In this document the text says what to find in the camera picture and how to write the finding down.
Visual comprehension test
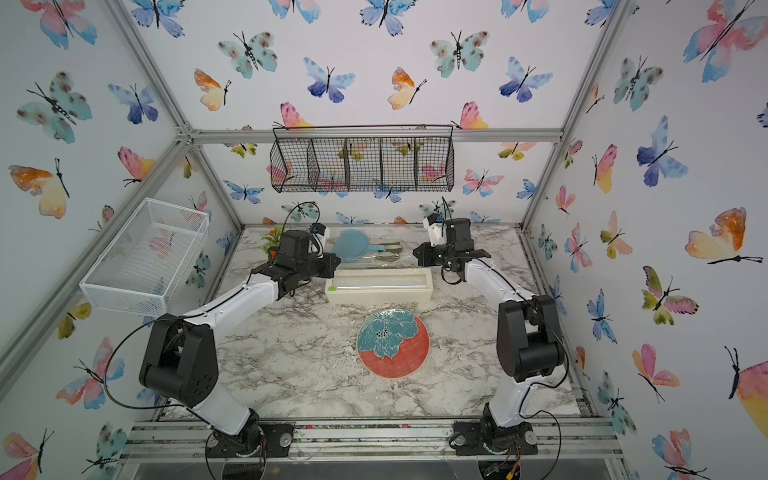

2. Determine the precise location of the clear plastic wrap sheet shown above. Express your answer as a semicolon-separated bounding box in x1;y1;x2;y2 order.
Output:
333;258;432;287

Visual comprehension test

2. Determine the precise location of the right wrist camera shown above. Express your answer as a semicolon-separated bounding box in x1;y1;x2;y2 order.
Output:
423;215;445;246

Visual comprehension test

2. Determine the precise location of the black wire wall basket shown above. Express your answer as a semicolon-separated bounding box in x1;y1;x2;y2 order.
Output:
267;124;455;193

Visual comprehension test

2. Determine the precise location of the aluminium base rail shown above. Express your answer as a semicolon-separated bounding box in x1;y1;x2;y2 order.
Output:
120;417;624;463

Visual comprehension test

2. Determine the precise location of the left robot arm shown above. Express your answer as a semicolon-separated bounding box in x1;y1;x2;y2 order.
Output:
139;223;341;457

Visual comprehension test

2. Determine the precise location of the teal hand mirror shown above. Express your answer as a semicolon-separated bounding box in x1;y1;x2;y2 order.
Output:
332;230;386;262

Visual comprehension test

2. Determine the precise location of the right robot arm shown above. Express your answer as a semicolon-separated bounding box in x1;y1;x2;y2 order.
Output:
413;214;567;457

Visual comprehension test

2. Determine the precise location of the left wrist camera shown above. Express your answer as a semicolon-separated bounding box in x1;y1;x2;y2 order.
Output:
310;223;330;243

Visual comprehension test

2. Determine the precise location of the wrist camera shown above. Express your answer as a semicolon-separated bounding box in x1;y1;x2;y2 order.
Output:
423;215;445;246
310;223;330;243

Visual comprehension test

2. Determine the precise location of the potted plant in white pot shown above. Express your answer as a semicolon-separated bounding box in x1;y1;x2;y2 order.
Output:
261;227;284;260

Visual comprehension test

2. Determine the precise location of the white mesh wall basket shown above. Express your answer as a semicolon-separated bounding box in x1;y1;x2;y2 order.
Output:
79;198;209;318

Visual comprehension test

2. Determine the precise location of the red plate with teal flower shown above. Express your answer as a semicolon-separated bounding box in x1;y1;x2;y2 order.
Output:
356;309;430;379

